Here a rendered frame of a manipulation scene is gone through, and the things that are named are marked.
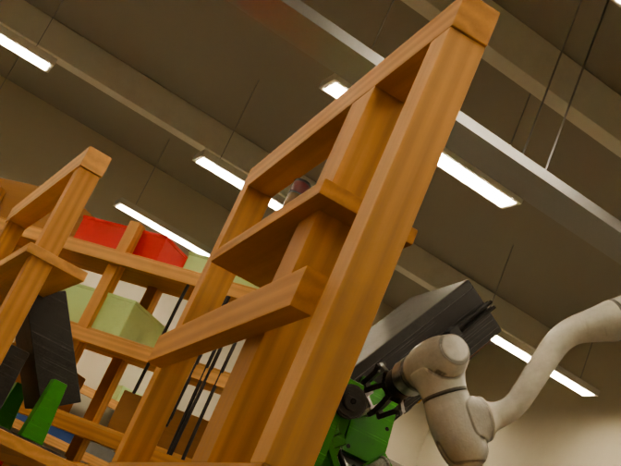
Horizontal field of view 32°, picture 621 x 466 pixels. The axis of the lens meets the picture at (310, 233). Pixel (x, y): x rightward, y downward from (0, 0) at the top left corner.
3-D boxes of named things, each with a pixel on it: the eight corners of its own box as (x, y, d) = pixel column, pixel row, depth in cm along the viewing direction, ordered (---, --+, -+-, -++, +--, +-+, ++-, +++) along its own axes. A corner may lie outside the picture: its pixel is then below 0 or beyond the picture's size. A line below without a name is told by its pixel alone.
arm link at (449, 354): (393, 352, 241) (411, 408, 237) (430, 328, 228) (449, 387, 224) (432, 346, 246) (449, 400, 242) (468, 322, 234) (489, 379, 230)
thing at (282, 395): (137, 473, 328) (263, 203, 360) (307, 484, 192) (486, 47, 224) (110, 461, 326) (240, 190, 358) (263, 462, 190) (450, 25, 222)
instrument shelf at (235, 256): (282, 300, 324) (286, 288, 326) (412, 245, 242) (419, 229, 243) (210, 262, 319) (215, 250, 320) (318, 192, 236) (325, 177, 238)
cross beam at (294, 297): (161, 368, 328) (174, 342, 331) (311, 316, 209) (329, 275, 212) (146, 361, 326) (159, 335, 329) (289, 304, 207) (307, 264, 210)
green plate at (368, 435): (365, 477, 269) (385, 404, 281) (381, 469, 262) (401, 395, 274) (326, 457, 266) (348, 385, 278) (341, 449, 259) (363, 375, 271)
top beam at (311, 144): (262, 203, 361) (273, 181, 364) (487, 46, 223) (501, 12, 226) (239, 191, 359) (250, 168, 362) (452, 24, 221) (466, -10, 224)
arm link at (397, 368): (425, 347, 245) (412, 355, 250) (395, 358, 240) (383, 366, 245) (443, 383, 243) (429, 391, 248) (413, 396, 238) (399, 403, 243)
